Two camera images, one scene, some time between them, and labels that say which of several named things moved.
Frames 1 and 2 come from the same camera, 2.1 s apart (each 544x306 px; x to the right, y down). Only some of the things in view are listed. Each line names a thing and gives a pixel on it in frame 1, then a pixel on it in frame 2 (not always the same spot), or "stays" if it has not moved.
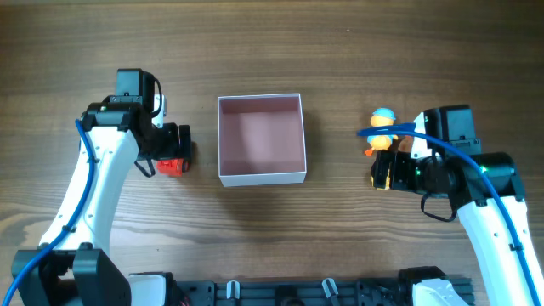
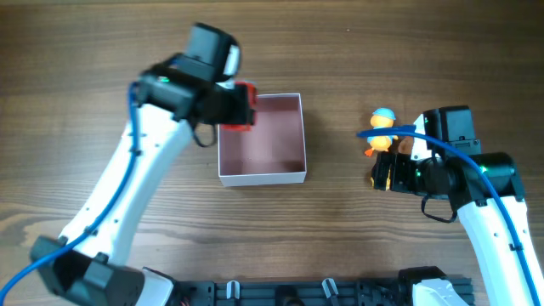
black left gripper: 171,149 → 235,109
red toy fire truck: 173,167 → 253,99
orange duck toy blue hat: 381,117 stays
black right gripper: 380,171 stays
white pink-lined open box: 261,139 stays
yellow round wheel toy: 387,184 stays
